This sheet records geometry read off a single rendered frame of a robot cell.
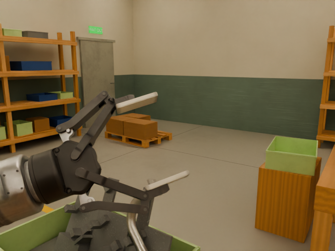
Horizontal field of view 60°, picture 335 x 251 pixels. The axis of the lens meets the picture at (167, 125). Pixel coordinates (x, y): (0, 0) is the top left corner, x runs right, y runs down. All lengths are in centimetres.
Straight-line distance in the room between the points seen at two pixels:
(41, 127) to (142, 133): 199
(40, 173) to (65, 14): 682
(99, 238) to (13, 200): 73
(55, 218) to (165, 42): 699
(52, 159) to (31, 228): 88
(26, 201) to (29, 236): 88
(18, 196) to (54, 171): 5
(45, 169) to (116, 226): 69
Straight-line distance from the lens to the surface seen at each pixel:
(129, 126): 570
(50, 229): 136
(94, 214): 118
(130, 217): 98
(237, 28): 708
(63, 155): 46
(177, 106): 784
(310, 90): 664
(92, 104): 47
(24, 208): 45
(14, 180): 44
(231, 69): 707
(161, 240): 97
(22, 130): 594
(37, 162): 44
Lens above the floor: 156
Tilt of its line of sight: 12 degrees down
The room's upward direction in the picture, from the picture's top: straight up
